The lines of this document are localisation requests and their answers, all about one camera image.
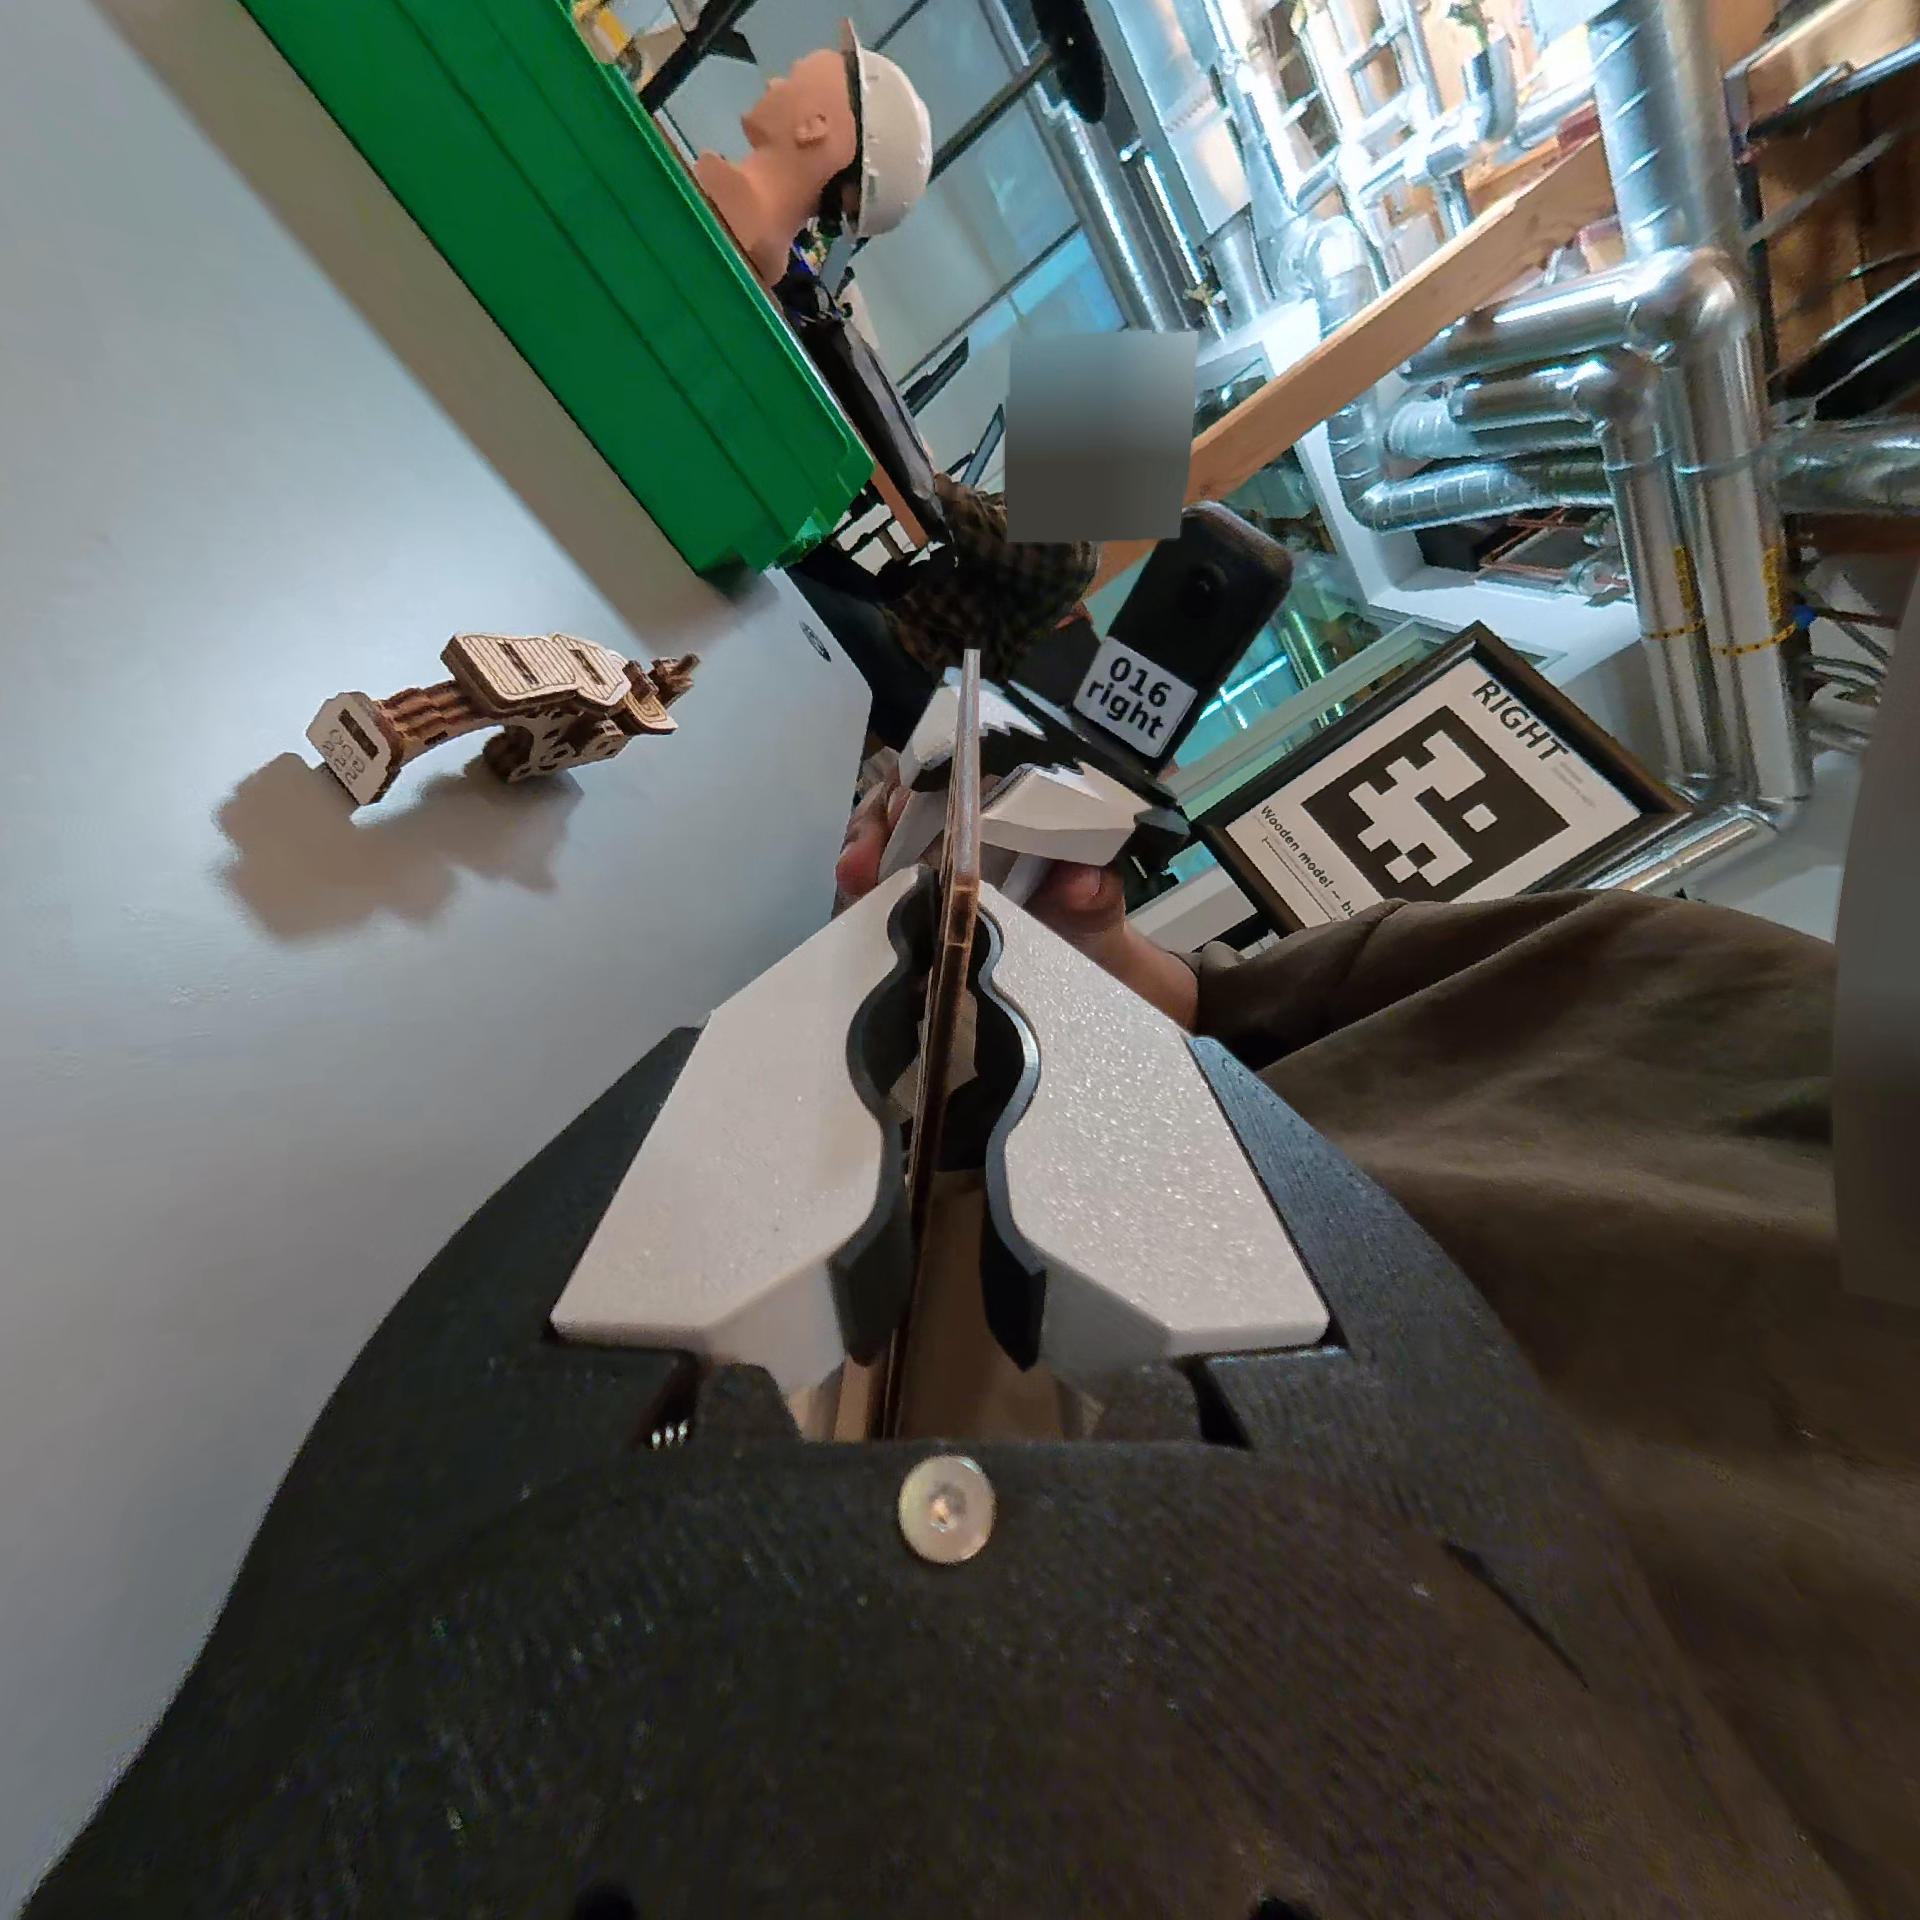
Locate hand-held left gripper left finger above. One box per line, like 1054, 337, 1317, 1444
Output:
548, 868, 940, 1447

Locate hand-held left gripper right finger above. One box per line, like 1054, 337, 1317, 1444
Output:
975, 897, 1336, 1389

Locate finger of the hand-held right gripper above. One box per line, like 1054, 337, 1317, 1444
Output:
875, 679, 971, 902
983, 757, 1190, 903

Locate laser-cut wooden puzzle sheet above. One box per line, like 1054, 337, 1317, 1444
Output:
877, 646, 993, 1444

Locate person's right hand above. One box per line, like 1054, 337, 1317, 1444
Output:
834, 786, 1205, 1036

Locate wooden ceiling beam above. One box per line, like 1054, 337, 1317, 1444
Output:
1088, 173, 1629, 593

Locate framed black-white marker sign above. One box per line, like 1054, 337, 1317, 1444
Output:
1198, 619, 1699, 940

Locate black garment with white print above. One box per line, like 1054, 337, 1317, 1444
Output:
780, 277, 964, 599

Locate small assembled wooden model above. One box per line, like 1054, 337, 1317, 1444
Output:
307, 630, 706, 810

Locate silver ventilation ducts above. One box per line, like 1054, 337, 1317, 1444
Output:
1318, 249, 1825, 856

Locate white hard hat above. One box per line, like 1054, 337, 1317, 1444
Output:
834, 20, 934, 242

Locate mannequin head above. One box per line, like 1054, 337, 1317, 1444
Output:
689, 50, 865, 287

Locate green plastic bin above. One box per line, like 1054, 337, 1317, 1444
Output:
238, 0, 875, 598

